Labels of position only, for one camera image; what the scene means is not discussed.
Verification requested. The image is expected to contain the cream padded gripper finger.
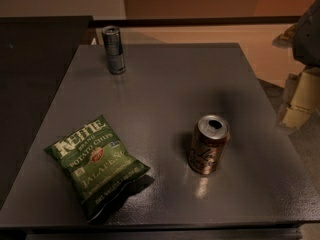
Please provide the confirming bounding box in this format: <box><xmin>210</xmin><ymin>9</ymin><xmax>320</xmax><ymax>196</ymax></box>
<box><xmin>278</xmin><ymin>67</ymin><xmax>320</xmax><ymax>129</ymax></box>

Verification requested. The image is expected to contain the slim silver redbull can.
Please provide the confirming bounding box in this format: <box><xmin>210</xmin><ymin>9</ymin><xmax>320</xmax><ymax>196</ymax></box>
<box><xmin>102</xmin><ymin>25</ymin><xmax>125</xmax><ymax>74</ymax></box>

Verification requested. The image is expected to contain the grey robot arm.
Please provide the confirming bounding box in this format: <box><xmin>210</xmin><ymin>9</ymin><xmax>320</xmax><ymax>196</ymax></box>
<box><xmin>272</xmin><ymin>0</ymin><xmax>320</xmax><ymax>129</ymax></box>

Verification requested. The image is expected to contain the orange LaCroix soda can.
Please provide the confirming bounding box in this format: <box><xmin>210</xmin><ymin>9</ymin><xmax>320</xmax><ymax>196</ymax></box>
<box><xmin>188</xmin><ymin>114</ymin><xmax>230</xmax><ymax>175</ymax></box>

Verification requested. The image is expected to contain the green Kettle chips bag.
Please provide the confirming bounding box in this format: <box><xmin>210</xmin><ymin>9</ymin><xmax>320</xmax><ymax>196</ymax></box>
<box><xmin>44</xmin><ymin>115</ymin><xmax>150</xmax><ymax>221</ymax></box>

